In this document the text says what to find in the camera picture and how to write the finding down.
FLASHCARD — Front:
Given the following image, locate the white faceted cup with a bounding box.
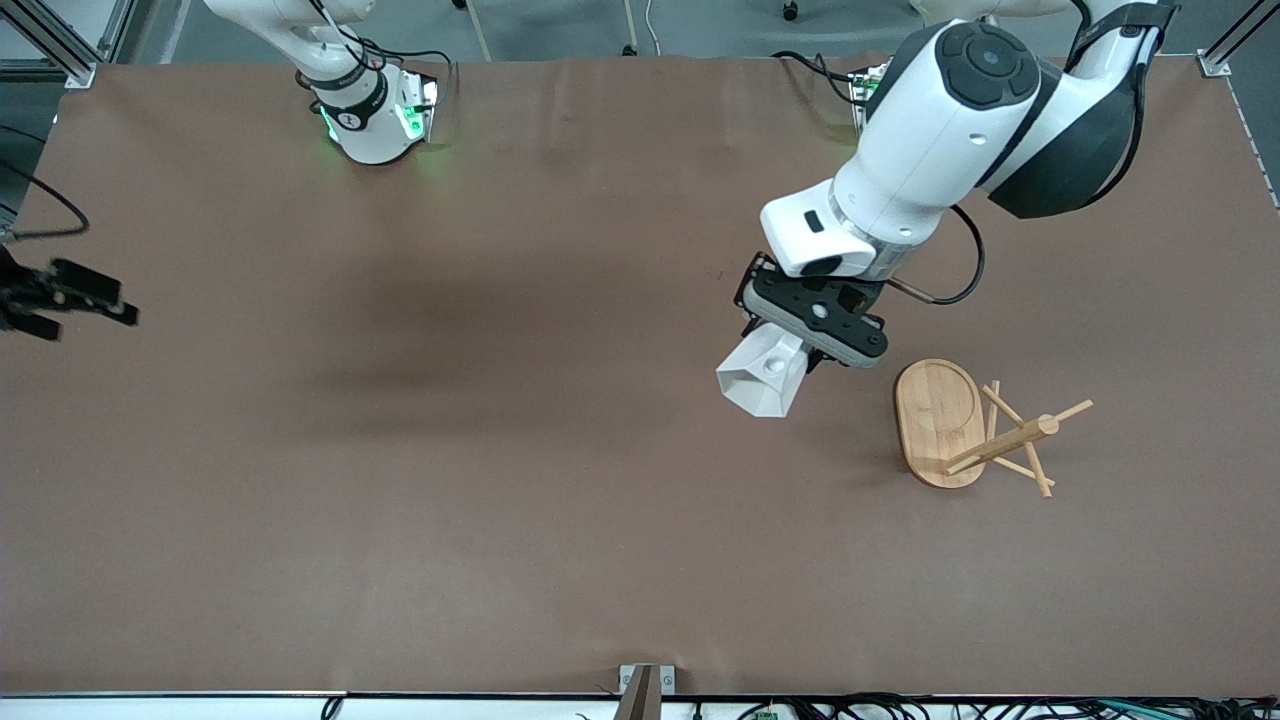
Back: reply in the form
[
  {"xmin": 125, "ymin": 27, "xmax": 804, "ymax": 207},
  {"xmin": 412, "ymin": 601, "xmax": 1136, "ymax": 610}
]
[{"xmin": 716, "ymin": 328, "xmax": 811, "ymax": 419}]

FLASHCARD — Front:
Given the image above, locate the wooden cup rack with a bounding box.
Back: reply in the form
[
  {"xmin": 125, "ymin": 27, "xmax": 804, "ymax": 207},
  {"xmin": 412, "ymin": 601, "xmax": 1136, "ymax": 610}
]
[{"xmin": 893, "ymin": 358, "xmax": 1095, "ymax": 499}]

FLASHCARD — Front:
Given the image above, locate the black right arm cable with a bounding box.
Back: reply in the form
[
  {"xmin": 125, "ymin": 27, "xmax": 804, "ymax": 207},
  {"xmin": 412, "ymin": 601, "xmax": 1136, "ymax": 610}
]
[{"xmin": 0, "ymin": 160, "xmax": 91, "ymax": 243}]

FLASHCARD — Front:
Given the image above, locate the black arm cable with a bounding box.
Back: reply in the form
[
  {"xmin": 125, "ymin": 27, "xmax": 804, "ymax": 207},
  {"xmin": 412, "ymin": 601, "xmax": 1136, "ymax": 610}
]
[
  {"xmin": 0, "ymin": 160, "xmax": 91, "ymax": 243},
  {"xmin": 885, "ymin": 204, "xmax": 987, "ymax": 306}
]

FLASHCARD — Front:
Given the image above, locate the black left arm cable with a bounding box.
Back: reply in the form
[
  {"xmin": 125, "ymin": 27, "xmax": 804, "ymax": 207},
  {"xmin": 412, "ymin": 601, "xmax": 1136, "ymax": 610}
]
[{"xmin": 885, "ymin": 204, "xmax": 987, "ymax": 306}]

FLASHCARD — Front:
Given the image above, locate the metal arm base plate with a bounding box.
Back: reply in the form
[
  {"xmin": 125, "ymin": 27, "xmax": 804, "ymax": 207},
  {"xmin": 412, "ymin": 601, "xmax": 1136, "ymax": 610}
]
[
  {"xmin": 395, "ymin": 68, "xmax": 441, "ymax": 143},
  {"xmin": 850, "ymin": 58, "xmax": 893, "ymax": 131}
]

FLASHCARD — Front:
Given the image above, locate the aluminium frame profile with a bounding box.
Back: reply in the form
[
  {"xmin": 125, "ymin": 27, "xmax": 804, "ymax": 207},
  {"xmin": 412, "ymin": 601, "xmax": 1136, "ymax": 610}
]
[{"xmin": 0, "ymin": 0, "xmax": 151, "ymax": 89}]

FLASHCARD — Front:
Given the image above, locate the black base cable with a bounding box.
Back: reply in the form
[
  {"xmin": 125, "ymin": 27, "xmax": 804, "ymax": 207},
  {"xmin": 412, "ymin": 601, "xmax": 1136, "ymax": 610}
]
[
  {"xmin": 772, "ymin": 50, "xmax": 863, "ymax": 109},
  {"xmin": 355, "ymin": 40, "xmax": 458, "ymax": 96}
]

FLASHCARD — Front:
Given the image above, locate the black cable bundle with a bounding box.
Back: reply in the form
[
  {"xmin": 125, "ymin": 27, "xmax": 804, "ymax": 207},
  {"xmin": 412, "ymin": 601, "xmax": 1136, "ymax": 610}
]
[{"xmin": 690, "ymin": 692, "xmax": 1280, "ymax": 720}]

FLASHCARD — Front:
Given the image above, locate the metal table edge bracket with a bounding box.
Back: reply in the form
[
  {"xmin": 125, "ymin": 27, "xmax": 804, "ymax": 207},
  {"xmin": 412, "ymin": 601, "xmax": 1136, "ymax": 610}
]
[{"xmin": 615, "ymin": 663, "xmax": 677, "ymax": 720}]

